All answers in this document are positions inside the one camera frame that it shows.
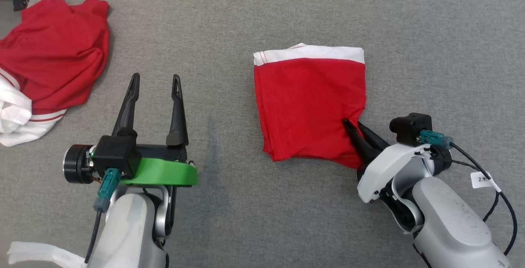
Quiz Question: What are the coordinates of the right camera cable teal connector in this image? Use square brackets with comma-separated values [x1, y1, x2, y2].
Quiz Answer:
[419, 131, 518, 257]

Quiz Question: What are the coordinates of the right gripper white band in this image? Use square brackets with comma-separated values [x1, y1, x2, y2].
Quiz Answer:
[342, 119, 431, 204]

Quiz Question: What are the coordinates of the red shorts white waistband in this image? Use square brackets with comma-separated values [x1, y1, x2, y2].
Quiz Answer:
[253, 43, 368, 169]

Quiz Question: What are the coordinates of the camera cable teal connector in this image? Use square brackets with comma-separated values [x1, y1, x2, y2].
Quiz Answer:
[84, 169, 122, 264]
[419, 131, 518, 257]

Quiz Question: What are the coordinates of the white cable tag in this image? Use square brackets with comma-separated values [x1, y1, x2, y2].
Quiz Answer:
[470, 171, 502, 192]

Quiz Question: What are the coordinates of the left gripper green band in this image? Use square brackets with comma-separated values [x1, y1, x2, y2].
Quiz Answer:
[112, 73, 198, 186]

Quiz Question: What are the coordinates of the red garment white striped trim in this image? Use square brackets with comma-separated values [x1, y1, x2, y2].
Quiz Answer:
[0, 0, 110, 147]

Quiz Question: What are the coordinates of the left camera cable teal connector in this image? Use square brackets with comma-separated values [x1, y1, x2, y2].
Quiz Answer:
[84, 169, 122, 264]

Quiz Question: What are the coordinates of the white wrapped strip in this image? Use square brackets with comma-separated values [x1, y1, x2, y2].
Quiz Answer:
[7, 241, 87, 267]

